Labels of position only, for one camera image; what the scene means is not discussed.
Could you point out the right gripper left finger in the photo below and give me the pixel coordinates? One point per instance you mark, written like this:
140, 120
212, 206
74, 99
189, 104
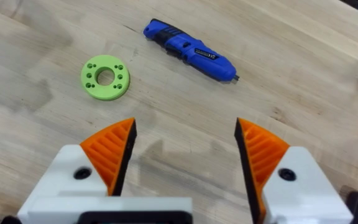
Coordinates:
104, 161

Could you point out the green disc with holes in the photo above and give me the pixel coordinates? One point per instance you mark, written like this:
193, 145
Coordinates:
105, 77

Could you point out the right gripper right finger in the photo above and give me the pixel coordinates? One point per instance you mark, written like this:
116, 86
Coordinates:
278, 183

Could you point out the blue electric screwdriver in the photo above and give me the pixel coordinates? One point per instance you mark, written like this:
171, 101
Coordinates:
190, 50

